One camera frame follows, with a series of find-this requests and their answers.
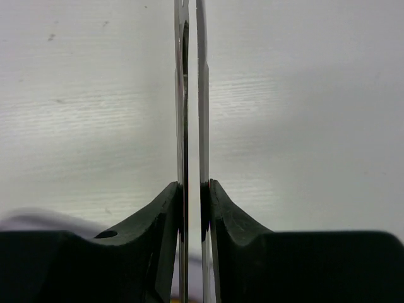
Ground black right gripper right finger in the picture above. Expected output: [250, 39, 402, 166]
[210, 180, 403, 302]

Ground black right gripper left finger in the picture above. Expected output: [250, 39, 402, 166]
[1, 182, 181, 302]

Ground metal serving tongs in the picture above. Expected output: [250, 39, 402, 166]
[174, 1, 211, 302]

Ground lilac plastic tray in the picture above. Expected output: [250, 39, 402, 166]
[1, 208, 108, 238]

